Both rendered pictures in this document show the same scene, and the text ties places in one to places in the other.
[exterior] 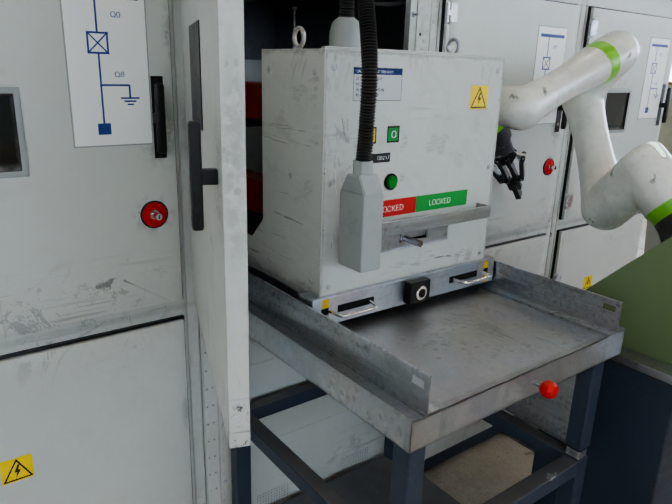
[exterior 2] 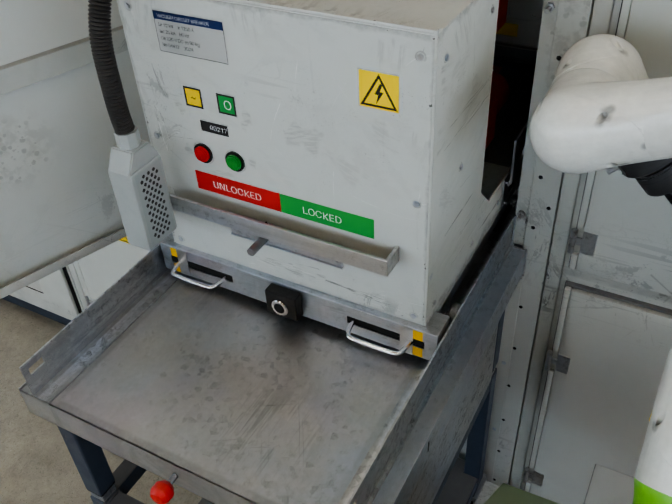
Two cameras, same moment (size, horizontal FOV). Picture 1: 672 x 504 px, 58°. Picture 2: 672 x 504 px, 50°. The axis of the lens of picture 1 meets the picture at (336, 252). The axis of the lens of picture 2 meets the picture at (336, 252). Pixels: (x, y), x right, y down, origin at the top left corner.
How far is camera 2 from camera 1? 148 cm
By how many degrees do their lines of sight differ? 62
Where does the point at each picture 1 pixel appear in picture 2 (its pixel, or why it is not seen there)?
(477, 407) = (95, 435)
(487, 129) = (406, 146)
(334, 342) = (130, 290)
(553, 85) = (644, 109)
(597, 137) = not seen: outside the picture
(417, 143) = (268, 127)
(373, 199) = (118, 178)
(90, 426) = not seen: hidden behind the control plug
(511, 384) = (136, 450)
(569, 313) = (379, 476)
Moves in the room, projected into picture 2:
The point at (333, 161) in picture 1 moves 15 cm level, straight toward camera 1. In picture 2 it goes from (154, 113) to (56, 137)
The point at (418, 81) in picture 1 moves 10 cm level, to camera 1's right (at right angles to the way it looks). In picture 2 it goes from (252, 44) to (279, 72)
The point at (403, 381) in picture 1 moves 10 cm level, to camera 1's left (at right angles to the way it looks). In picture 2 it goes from (52, 358) to (44, 319)
